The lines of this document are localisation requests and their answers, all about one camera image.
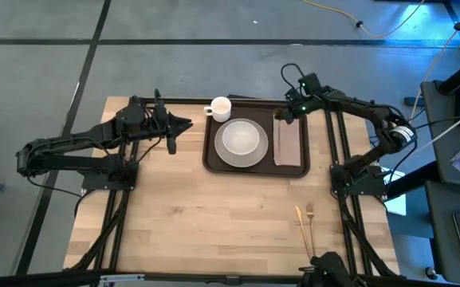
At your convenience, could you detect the silver bracket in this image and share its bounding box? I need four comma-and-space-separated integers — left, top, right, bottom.
100, 273, 145, 285

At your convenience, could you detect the white cable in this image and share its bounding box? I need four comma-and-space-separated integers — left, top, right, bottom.
412, 104, 460, 155

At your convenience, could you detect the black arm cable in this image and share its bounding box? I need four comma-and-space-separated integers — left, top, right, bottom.
136, 137, 166, 163
280, 62, 309, 95

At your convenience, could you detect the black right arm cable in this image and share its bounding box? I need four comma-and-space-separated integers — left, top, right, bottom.
280, 62, 309, 95

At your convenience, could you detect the white sheet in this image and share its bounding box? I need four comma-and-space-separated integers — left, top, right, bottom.
383, 169, 408, 217

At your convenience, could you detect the gold knife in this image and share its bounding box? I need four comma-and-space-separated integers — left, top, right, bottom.
294, 205, 311, 259

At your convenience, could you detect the black rig beam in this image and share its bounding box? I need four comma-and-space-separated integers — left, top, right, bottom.
0, 269, 460, 287

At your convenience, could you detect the brown plastic tray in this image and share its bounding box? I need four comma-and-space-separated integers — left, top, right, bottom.
202, 99, 311, 179

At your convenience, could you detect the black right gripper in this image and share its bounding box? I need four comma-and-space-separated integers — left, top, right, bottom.
273, 95, 328, 123

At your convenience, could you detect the black floor cable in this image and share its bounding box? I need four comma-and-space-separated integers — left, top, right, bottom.
26, 171, 95, 219

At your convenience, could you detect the white mug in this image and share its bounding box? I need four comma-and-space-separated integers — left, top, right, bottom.
203, 96, 233, 124

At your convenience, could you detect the brown cloth napkin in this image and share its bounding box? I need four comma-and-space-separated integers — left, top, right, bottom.
272, 115, 303, 167

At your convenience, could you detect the white round plate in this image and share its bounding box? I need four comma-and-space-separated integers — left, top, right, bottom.
214, 117, 269, 169

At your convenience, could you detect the black cable bundle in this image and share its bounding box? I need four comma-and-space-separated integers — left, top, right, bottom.
339, 195, 399, 278
68, 190, 133, 273

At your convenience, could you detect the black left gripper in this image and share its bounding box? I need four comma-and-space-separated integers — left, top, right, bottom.
149, 102, 194, 140

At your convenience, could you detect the grey desk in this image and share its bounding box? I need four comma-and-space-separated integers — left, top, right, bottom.
419, 79, 460, 187
424, 179, 460, 286

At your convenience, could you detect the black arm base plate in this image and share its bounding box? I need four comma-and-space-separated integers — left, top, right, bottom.
81, 159, 140, 192
329, 163, 388, 201

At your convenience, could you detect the black aluminium table frame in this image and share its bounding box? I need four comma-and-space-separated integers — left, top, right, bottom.
93, 88, 374, 278

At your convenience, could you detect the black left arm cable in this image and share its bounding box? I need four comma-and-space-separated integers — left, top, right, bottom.
136, 137, 166, 163

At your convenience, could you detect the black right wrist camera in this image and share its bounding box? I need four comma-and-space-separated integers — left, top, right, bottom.
297, 72, 321, 96

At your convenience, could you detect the yellow cable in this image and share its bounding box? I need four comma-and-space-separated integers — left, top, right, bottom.
411, 2, 460, 120
301, 0, 426, 40

